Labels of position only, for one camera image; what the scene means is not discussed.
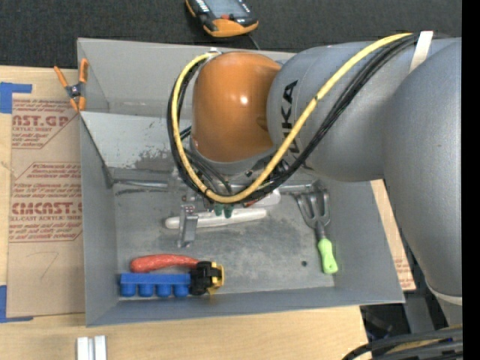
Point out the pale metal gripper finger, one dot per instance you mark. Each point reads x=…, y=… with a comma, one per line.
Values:
x=182, y=227
x=192, y=228

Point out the white long rounded stick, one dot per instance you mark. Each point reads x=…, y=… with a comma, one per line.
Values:
x=243, y=216

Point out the red-orange toy sausage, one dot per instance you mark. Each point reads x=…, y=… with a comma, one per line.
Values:
x=161, y=262

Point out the black and yellow toy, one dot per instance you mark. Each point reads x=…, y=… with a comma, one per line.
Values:
x=206, y=278

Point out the blue block with round pegs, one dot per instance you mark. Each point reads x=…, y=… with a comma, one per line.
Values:
x=153, y=283

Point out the grey metal bin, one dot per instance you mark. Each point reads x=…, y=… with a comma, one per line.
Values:
x=262, y=246

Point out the brown cardboard board red print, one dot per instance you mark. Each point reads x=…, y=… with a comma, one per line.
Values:
x=45, y=186

